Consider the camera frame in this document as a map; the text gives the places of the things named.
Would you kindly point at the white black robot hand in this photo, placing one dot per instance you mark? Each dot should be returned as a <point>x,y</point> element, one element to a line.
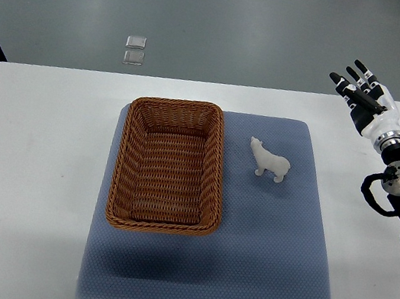
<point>373,110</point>

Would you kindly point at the white bear figurine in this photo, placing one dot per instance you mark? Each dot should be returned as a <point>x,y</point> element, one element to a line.
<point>265,160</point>

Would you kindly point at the brown wicker basket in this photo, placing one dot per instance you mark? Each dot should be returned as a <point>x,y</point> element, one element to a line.
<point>169,168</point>

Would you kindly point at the blue quilted mat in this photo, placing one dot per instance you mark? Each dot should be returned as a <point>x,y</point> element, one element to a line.
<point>270,243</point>

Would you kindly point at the upper metal floor plate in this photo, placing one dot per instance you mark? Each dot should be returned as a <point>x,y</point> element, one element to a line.
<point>136,42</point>

